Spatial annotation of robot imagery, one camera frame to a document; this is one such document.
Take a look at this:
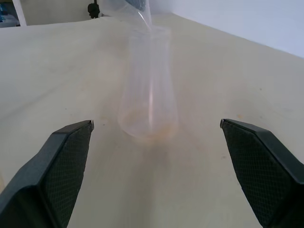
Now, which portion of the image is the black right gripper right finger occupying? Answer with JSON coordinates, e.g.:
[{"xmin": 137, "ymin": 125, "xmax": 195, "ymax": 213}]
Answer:
[{"xmin": 220, "ymin": 118, "xmax": 304, "ymax": 228}]

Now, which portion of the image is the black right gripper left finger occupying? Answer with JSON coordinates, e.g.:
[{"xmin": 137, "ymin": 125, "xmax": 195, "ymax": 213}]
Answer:
[{"xmin": 0, "ymin": 120, "xmax": 95, "ymax": 228}]

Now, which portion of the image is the clear plastic funnel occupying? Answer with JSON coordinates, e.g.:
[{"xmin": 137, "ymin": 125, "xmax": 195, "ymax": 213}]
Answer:
[{"xmin": 101, "ymin": 0, "xmax": 153, "ymax": 33}]

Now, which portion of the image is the blue storage box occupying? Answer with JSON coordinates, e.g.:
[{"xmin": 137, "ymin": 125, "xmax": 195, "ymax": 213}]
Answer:
[{"xmin": 0, "ymin": 0, "xmax": 21, "ymax": 28}]

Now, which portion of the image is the black clamp stand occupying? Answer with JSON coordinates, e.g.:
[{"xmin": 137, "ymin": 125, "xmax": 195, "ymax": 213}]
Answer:
[{"xmin": 87, "ymin": 0, "xmax": 100, "ymax": 19}]

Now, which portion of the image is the white shelf frame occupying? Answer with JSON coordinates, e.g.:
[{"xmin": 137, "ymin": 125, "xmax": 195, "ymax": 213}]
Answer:
[{"xmin": 11, "ymin": 0, "xmax": 28, "ymax": 27}]

